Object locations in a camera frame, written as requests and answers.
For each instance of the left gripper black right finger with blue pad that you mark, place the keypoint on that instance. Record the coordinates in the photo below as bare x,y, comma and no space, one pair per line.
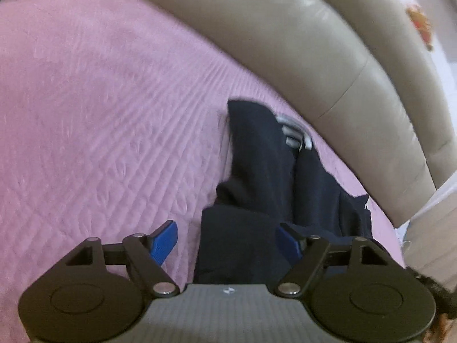
306,255

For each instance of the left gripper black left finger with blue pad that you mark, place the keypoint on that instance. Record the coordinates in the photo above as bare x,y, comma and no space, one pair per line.
145,256

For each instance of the navy blue garment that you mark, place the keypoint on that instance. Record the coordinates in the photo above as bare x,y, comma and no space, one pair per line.
271,182

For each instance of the cream window curtain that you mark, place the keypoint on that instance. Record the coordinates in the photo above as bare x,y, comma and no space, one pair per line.
430,241

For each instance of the pink quilted bedspread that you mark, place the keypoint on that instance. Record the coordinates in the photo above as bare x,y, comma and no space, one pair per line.
113,120

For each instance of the beige leather headboard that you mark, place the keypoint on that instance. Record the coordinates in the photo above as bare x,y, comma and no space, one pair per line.
358,71

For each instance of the brown plush toy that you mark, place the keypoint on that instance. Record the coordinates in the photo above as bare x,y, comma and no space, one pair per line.
422,25

